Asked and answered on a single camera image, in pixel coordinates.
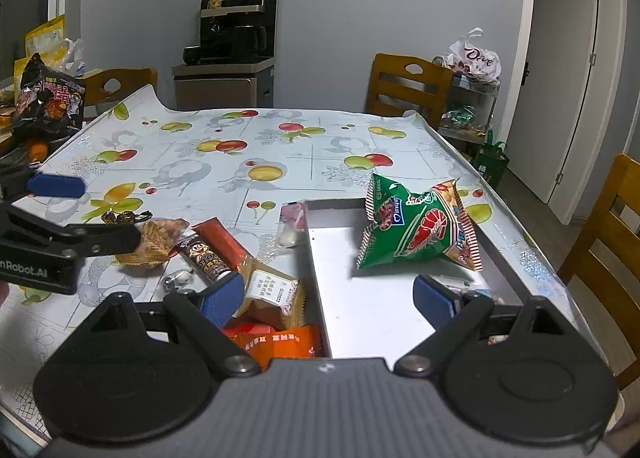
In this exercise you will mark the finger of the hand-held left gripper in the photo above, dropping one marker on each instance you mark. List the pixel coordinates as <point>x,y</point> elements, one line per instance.
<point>57,185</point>
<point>107,239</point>

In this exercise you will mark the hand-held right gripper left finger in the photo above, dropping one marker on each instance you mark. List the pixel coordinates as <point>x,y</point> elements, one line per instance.
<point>222,300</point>

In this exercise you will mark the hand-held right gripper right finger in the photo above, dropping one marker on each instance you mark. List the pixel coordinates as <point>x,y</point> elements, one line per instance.
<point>434,305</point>

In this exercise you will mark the black cartoon snack stick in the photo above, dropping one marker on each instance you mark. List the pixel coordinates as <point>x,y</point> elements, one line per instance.
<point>205,258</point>

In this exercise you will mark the brown peanut snack packet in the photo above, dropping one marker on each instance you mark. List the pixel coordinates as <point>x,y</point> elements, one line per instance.
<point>157,238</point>

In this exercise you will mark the beige cake packet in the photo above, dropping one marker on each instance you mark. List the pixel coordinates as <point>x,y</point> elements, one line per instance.
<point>272,294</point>

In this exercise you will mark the metal tray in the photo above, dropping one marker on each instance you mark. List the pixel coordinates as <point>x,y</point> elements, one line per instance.
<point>360,313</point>

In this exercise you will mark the orange snack packet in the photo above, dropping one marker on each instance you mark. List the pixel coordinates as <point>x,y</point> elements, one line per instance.
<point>290,344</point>

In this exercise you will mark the dark wrapped candy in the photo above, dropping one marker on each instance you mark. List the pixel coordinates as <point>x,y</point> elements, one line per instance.
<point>111,217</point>
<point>135,216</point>

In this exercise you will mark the orange fruit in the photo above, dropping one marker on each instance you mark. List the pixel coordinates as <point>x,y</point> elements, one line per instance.
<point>38,149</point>

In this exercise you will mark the silver wrapped candy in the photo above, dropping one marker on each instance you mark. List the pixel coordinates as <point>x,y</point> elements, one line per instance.
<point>176,281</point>

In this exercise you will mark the red sausage stick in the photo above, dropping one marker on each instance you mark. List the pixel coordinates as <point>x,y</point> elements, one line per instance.
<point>220,240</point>

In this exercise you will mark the green shrimp chip bag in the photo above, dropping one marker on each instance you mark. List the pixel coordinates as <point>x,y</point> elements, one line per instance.
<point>425,238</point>

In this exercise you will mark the black noodle bag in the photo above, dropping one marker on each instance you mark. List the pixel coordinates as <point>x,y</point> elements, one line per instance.
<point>47,98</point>

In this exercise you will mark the pink candy packet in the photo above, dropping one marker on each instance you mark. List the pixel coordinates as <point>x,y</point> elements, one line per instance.
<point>292,225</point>

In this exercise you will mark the wooden chair with heart cutout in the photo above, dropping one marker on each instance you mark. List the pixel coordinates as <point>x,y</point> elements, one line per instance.
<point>127,83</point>
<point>607,238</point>
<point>407,88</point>

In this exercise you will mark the clear plastic bag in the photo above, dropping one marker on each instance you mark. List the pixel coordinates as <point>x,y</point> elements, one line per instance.
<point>72,56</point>

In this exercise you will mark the large yellow bag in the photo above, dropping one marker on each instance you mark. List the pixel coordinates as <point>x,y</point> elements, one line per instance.
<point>46,36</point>

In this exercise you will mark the green tote bag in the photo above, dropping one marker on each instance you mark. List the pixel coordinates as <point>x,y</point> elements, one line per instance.
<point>490,161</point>

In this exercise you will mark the fruit print tablecloth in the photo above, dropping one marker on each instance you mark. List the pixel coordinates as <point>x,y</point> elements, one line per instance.
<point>325,153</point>

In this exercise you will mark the black cup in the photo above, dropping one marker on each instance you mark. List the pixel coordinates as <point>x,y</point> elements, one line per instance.
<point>191,55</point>

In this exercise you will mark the black water dispenser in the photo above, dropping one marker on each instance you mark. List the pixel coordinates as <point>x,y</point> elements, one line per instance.
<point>225,58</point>

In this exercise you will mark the metal storage rack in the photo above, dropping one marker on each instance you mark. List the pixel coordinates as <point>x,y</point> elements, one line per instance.
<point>482,98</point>

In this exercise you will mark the white door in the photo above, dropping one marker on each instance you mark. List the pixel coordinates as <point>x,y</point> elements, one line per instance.
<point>555,88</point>

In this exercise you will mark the white plastic shopping bag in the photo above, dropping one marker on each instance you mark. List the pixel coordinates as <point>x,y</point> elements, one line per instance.
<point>475,58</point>

